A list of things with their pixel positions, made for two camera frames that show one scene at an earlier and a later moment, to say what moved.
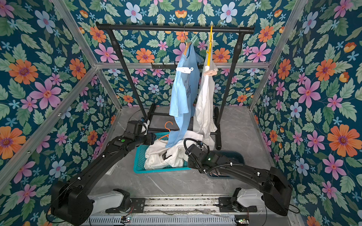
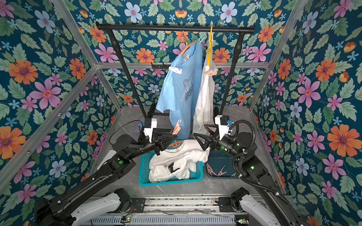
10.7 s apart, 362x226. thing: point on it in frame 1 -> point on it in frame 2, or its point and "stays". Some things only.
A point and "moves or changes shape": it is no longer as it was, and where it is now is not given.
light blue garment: (185, 88) moves or changes shape
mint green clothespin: (195, 40) -> (202, 36)
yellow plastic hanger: (209, 51) stays
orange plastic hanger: (167, 135) -> (176, 144)
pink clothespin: (212, 72) stays
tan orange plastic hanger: (187, 44) moves or changes shape
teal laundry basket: (140, 159) -> (145, 157)
